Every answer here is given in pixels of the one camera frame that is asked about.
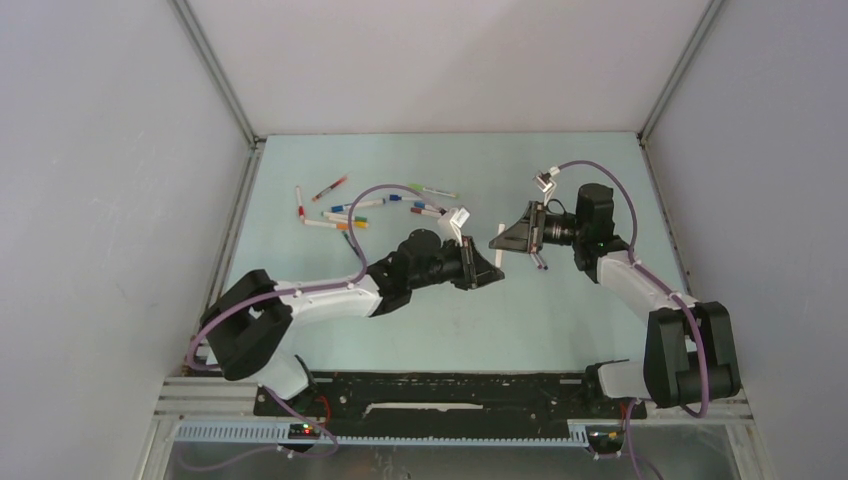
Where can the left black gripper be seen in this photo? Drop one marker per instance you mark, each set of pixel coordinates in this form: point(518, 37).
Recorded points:
point(475, 272)

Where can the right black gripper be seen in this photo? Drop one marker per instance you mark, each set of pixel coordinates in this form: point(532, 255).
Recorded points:
point(523, 236)

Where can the dark green thin pen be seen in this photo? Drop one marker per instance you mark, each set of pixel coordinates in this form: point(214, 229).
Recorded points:
point(350, 243)

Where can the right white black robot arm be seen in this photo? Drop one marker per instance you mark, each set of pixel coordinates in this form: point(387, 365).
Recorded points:
point(689, 355)

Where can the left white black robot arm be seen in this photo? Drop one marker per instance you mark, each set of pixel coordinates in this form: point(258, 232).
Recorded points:
point(246, 326)

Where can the red orange thin pen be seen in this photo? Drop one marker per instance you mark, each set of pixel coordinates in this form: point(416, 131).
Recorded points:
point(325, 191)

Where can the brown capped marker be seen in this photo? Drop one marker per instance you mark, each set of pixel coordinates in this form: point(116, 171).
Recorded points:
point(426, 212)

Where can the blue marker beside brown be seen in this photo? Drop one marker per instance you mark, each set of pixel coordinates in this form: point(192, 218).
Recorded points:
point(427, 206)

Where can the light green marker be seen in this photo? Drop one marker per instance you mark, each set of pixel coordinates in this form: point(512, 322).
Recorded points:
point(433, 190)

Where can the green capped marker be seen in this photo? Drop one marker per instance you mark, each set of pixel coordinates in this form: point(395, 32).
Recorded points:
point(340, 217)

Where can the orange capped marker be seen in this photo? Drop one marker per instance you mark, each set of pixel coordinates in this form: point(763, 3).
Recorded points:
point(325, 224)

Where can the red capped marker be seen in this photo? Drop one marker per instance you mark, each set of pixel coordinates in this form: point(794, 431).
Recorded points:
point(300, 205)

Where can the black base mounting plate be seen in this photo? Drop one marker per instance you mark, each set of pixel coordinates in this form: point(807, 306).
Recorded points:
point(455, 406)

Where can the right controller board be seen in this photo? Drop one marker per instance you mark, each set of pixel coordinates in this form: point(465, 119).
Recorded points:
point(605, 444)

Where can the controller board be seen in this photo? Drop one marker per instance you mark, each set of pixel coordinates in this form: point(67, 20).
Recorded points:
point(303, 431)
point(605, 444)

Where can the left controller board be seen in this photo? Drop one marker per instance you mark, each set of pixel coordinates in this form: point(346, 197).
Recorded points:
point(303, 431)

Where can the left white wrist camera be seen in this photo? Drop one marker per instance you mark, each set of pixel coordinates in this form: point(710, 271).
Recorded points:
point(451, 222)

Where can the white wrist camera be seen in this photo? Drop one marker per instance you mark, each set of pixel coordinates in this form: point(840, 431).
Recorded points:
point(545, 181)
point(451, 222)

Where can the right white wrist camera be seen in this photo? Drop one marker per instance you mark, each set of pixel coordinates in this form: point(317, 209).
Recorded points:
point(545, 181)

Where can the right aluminium frame rail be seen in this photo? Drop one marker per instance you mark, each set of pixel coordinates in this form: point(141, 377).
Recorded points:
point(685, 60)

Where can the aluminium frame rail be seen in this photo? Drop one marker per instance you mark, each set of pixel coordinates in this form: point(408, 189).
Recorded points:
point(248, 163)
point(685, 60)

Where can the left aluminium frame rail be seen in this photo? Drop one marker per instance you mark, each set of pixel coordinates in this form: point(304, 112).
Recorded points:
point(248, 163)

